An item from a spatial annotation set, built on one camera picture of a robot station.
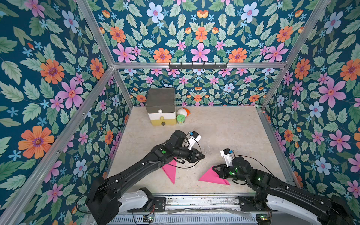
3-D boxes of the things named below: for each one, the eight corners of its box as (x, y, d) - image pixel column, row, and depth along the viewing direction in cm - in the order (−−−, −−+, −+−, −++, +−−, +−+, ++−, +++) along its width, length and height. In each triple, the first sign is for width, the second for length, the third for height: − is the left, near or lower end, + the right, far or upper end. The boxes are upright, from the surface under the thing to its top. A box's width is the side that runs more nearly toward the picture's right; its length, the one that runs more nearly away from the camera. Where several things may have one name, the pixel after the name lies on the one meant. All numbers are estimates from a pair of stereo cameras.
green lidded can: (175, 122, 111) (175, 119, 108) (179, 116, 115) (178, 113, 112) (182, 125, 109) (182, 121, 106) (186, 119, 113) (186, 115, 110)
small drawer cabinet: (147, 128, 109) (140, 111, 93) (153, 104, 126) (148, 86, 110) (175, 128, 109) (173, 110, 93) (177, 104, 126) (176, 86, 110)
